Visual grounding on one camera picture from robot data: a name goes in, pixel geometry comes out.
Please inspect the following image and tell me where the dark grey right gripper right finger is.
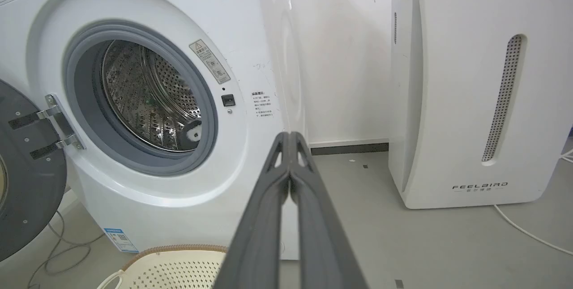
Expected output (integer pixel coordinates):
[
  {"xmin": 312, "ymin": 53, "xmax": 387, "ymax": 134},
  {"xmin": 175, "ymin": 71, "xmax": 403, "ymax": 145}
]
[{"xmin": 289, "ymin": 132, "xmax": 368, "ymax": 289}]

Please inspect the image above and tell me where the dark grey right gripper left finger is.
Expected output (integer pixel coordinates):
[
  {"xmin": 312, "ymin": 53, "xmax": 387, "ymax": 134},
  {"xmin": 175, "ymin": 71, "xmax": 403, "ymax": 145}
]
[{"xmin": 212, "ymin": 132, "xmax": 292, "ymax": 289}]

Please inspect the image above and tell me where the cream perforated laundry basket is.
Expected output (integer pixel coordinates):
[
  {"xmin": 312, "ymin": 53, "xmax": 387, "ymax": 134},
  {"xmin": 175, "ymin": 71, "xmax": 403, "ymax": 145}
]
[{"xmin": 97, "ymin": 244, "xmax": 230, "ymax": 289}]

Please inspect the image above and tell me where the black and white plush toy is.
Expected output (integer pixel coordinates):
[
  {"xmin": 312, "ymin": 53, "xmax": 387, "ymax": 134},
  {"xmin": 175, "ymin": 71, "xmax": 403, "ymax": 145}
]
[{"xmin": 181, "ymin": 119, "xmax": 203, "ymax": 151}]

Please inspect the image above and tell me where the white front-load washing machine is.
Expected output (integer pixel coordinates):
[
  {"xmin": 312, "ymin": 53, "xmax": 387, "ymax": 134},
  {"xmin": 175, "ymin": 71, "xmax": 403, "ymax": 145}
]
[{"xmin": 0, "ymin": 0, "xmax": 309, "ymax": 261}]

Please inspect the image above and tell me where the dark grey washing machine door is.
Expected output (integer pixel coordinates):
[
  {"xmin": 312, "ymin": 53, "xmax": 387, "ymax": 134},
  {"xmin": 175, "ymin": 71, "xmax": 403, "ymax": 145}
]
[{"xmin": 0, "ymin": 79, "xmax": 86, "ymax": 263}]

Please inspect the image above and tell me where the white air purifier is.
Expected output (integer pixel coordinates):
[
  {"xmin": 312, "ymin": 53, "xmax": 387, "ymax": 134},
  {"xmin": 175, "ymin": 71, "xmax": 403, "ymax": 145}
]
[{"xmin": 388, "ymin": 0, "xmax": 573, "ymax": 210}]

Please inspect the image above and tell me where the grey thin cable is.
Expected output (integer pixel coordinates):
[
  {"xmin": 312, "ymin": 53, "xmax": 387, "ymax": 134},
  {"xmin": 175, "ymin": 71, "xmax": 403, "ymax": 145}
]
[{"xmin": 26, "ymin": 211, "xmax": 106, "ymax": 289}]

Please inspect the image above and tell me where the white power cable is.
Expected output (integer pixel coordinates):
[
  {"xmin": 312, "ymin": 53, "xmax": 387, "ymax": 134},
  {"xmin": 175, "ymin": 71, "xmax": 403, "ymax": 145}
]
[{"xmin": 493, "ymin": 148, "xmax": 573, "ymax": 256}]

